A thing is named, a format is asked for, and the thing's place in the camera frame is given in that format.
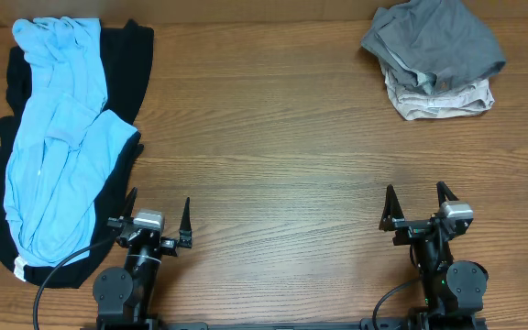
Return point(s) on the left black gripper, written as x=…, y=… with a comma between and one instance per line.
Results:
x=170, y=246

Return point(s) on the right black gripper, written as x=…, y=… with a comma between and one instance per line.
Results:
x=391, y=219

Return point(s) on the light blue t-shirt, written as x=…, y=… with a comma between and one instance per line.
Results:
x=67, y=143

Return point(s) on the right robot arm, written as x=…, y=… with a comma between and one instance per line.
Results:
x=453, y=290

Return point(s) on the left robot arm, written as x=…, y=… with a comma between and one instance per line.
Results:
x=123, y=294

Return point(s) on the folded beige garment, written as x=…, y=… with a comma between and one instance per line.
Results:
x=471, y=99

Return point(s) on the folded grey garment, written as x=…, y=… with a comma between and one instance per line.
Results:
x=432, y=46

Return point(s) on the black t-shirt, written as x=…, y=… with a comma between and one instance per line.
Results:
x=126, y=54

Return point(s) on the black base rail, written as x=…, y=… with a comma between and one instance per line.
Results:
x=389, y=323

